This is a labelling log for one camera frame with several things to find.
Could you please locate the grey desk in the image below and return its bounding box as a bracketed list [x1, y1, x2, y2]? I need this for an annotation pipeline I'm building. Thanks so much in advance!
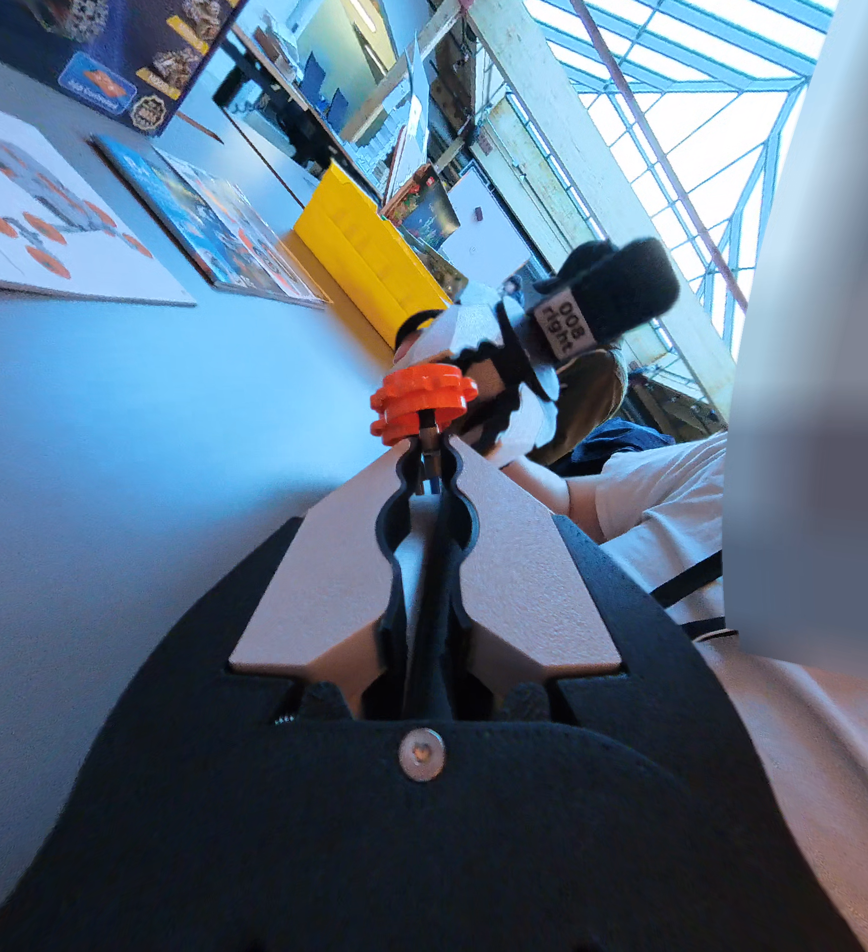
[0, 41, 405, 938]

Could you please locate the dark blue cloth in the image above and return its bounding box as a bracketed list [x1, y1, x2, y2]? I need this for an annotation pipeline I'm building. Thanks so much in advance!
[553, 418, 676, 477]

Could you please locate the blue robot kit box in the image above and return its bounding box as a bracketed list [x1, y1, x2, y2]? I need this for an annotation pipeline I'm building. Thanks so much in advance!
[0, 0, 245, 138]

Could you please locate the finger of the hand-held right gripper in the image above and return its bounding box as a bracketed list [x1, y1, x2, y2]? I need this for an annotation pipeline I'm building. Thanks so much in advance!
[400, 297, 517, 367]
[460, 357, 563, 470]

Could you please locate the blue cover booklet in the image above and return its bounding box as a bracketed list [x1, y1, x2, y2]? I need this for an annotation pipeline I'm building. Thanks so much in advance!
[92, 134, 331, 309]

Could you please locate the open instruction booklet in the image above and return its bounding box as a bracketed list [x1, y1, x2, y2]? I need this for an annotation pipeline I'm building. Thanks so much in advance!
[0, 93, 197, 307]

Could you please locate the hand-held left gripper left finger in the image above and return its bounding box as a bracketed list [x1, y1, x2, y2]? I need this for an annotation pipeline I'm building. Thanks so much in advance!
[228, 439, 421, 721]

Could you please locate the black body strap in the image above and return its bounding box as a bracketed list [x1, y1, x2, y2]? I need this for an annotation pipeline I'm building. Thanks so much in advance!
[649, 550, 736, 642]

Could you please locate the person's light t-shirt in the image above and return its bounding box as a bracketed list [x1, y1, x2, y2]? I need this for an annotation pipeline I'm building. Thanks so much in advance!
[593, 431, 868, 952]

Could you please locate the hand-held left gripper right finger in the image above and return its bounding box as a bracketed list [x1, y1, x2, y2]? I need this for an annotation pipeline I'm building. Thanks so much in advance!
[437, 433, 622, 721]

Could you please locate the yellow storage bin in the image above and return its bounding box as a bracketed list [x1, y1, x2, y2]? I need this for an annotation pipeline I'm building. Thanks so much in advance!
[292, 162, 472, 351]

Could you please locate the dark picture box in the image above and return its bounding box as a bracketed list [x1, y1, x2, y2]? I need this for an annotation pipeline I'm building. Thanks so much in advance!
[382, 165, 463, 252]

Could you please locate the person's right forearm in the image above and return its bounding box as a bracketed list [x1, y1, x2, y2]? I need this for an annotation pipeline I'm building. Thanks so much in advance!
[508, 450, 609, 544]

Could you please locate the grey beam orange wheel assembly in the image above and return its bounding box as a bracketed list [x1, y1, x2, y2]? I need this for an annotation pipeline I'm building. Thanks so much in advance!
[369, 363, 479, 495]

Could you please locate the olive cloth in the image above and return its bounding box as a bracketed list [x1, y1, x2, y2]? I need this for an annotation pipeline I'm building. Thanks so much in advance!
[530, 346, 630, 468]

